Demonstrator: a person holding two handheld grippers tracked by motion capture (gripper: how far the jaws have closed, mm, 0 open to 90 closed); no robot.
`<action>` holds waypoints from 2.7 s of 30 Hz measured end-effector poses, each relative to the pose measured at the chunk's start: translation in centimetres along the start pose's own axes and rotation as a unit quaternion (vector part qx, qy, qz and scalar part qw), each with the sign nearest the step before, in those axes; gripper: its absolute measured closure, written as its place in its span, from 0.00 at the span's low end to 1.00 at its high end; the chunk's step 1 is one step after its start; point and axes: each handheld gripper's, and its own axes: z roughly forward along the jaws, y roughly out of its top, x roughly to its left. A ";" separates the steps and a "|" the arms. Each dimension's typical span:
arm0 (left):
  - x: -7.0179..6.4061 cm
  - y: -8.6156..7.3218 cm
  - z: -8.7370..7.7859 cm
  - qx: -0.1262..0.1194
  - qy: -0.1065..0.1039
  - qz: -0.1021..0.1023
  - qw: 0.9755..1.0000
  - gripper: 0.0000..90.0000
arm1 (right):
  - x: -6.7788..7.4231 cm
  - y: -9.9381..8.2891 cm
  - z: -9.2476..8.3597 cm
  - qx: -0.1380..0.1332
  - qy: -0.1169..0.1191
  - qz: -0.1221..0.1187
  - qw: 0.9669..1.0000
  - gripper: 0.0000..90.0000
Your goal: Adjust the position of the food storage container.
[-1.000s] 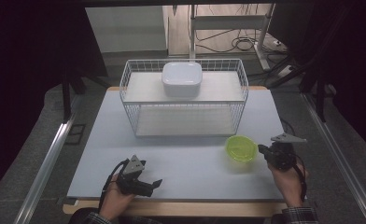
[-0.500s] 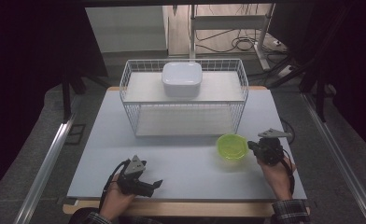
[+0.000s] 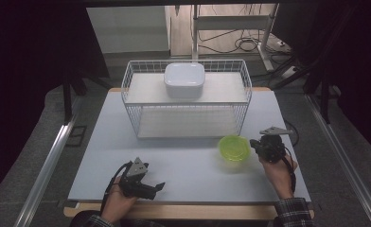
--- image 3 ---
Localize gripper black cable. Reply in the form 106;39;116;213
280;145;298;194
99;160;133;216

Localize green translucent plastic bowl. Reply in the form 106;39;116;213
217;134;252;164

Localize person's right plaid sleeve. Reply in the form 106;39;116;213
274;197;314;227

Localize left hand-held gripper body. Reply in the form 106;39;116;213
118;156;158;201

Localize light grey table mat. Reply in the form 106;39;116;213
67;91;312;204

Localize person's left plaid sleeve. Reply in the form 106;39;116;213
69;210;115;227

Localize black floor cables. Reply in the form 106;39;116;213
196;27;291;55

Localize thin black floor cable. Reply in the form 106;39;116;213
283;118;300;148

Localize white power strip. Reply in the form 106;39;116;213
280;65;299;80

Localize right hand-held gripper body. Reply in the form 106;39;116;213
251;126;294;164

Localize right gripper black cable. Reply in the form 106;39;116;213
280;145;298;194

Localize wooden table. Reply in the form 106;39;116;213
62;87;315;221

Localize aluminium rail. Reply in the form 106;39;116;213
12;94;80;227
304;94;371;227

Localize person's left hand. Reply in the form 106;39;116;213
99;175;139;225

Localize white square plastic container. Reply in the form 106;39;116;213
163;61;206;99

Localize white wire basket shelf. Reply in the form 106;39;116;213
120;59;253;140

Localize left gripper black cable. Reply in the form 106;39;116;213
99;160;133;216

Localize black floor frame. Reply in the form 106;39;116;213
64;125;88;148

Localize black metal stand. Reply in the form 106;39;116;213
62;70;112;126

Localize person's plaid sleeve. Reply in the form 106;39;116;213
69;210;115;227
274;197;314;227

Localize white desk frame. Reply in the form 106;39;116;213
190;3;280;72

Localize person's right hand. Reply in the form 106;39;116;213
258;153;299;201

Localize white cabinet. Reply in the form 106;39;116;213
86;5;172;55

